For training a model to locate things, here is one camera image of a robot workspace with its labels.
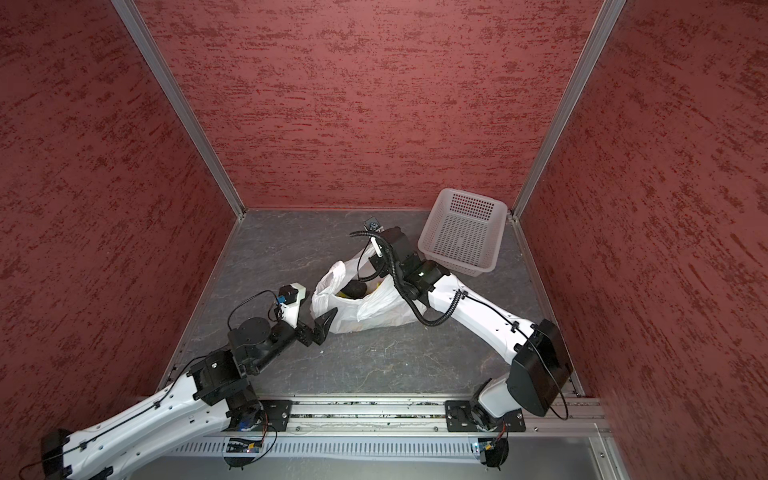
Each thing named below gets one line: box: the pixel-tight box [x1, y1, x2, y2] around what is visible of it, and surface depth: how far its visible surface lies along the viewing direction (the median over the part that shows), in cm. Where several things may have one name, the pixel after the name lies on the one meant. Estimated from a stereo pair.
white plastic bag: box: [310, 247, 421, 334], surface depth 74 cm
